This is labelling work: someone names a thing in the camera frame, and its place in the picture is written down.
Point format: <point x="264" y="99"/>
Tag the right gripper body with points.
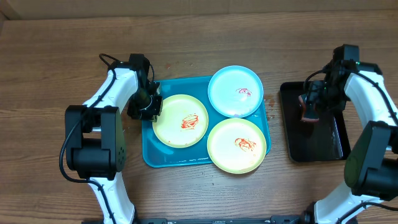
<point x="329" y="94"/>

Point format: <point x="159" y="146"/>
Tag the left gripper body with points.
<point x="143" y="106"/>

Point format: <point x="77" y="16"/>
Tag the red and green sponge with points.
<point x="308" y="111"/>

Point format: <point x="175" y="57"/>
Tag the green-rimmed plate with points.
<point x="183" y="121"/>
<point x="236" y="146"/>

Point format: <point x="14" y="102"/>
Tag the blue-rimmed plate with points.
<point x="235" y="91"/>

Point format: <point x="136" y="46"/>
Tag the green-rimmed plate front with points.
<point x="236" y="146"/>

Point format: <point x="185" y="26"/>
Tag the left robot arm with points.
<point x="94" y="149"/>

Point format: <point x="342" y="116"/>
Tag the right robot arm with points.
<point x="370" y="179"/>

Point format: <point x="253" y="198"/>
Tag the black plastic tray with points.
<point x="324" y="140"/>

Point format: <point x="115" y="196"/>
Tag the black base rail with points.
<point x="275" y="219"/>

